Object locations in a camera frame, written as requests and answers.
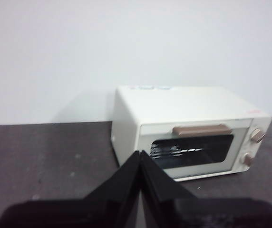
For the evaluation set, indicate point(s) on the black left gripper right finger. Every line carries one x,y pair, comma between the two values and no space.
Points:
197,213

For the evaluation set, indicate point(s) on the white Toshiba toaster oven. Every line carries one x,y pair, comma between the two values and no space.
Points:
174,104

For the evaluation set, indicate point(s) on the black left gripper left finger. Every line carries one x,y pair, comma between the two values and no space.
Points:
90,213

